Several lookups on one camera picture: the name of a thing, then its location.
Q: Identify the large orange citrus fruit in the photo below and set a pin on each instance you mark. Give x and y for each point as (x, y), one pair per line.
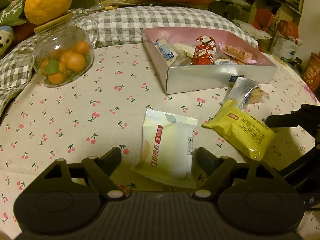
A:
(39, 12)

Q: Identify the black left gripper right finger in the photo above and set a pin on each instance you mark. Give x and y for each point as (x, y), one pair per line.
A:
(219, 174)

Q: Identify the yellow snack packet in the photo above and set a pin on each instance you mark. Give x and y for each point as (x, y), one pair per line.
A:
(246, 133)

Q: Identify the silver box with pink inside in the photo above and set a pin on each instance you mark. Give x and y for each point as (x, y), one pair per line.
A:
(187, 59)

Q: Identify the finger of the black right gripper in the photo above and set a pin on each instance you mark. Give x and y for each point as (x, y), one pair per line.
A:
(307, 117)

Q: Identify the white blue milk snack packet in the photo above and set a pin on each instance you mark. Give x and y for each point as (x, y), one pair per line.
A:
(168, 52)

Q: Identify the pink nougat bar packet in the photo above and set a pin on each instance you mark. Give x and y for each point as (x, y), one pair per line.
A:
(238, 54)

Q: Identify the red white candy packet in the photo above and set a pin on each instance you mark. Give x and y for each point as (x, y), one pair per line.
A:
(204, 53)

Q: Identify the blue monkey plush toy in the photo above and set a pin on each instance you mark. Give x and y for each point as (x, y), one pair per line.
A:
(6, 38)

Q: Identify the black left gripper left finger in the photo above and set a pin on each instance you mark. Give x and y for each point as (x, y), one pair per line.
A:
(99, 171)

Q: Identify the white cream cake packet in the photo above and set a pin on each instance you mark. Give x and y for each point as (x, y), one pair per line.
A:
(167, 149)

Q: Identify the green patterned pillow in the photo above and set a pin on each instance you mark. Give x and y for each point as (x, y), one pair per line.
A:
(14, 14)

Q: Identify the silver foil snack packet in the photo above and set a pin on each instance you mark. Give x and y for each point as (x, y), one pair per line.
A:
(240, 91)

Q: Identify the glass jar with kumquats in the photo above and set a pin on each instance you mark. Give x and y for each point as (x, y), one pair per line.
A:
(63, 50)

